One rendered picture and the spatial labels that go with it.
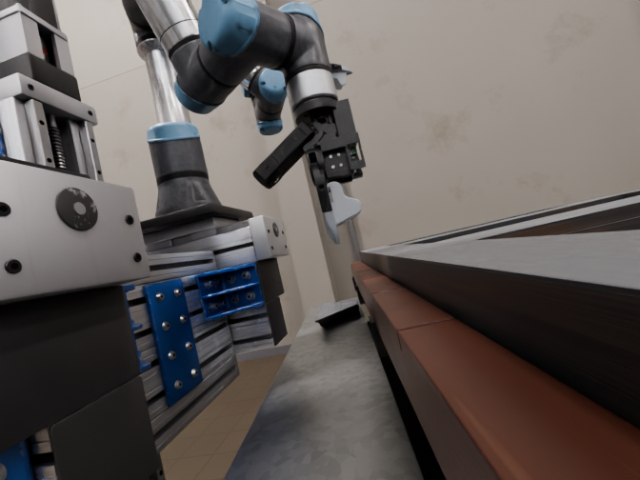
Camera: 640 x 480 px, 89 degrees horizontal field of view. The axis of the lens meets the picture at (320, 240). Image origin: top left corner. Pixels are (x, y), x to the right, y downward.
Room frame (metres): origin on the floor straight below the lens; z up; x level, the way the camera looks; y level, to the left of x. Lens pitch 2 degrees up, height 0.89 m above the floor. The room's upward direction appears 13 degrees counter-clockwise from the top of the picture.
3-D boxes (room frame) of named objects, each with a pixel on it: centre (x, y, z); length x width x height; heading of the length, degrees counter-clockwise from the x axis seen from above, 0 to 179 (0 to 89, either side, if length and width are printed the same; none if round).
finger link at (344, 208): (0.48, -0.04, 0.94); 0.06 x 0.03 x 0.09; 87
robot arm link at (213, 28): (0.44, 0.04, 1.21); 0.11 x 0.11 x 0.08; 45
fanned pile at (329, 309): (1.05, -0.01, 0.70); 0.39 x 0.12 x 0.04; 177
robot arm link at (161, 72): (0.90, 0.32, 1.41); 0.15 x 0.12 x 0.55; 16
